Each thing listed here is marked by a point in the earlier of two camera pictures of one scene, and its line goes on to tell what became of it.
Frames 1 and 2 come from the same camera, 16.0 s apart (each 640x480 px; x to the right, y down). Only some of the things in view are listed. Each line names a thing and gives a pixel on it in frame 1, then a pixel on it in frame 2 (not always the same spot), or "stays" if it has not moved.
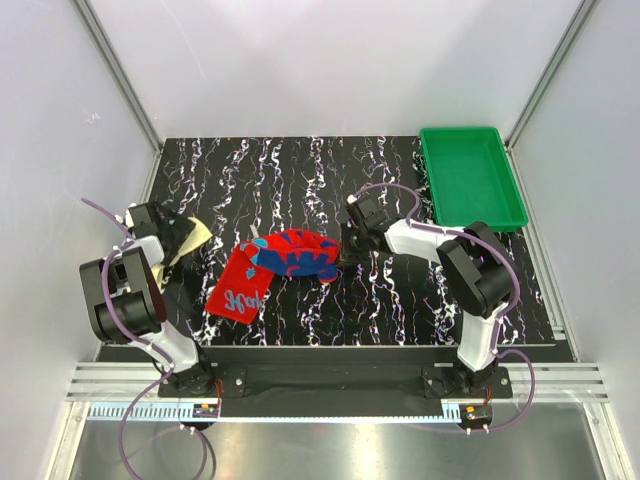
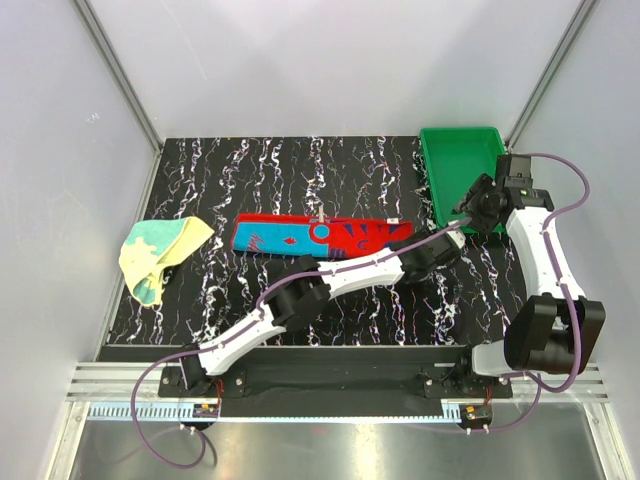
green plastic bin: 471,178 stays
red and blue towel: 252,265 → 310,235
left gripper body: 177,231 → 427,270
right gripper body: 354,245 → 478,206
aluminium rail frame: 132,381 stays
